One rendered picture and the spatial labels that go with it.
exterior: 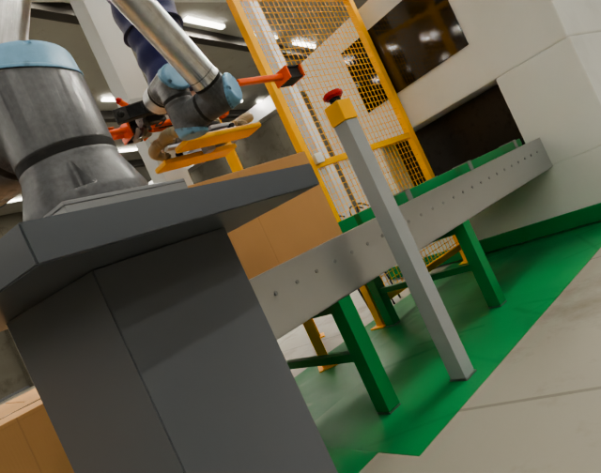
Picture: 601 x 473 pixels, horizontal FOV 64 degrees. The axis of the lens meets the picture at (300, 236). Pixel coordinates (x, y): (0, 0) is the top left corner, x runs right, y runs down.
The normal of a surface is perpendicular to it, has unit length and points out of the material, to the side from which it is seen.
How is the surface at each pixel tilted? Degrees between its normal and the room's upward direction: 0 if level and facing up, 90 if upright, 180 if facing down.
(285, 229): 90
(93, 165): 70
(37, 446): 90
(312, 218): 90
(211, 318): 90
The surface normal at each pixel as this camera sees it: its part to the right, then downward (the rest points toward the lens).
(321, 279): 0.58, -0.28
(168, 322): 0.75, -0.36
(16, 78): 0.18, -0.08
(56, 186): -0.13, -0.32
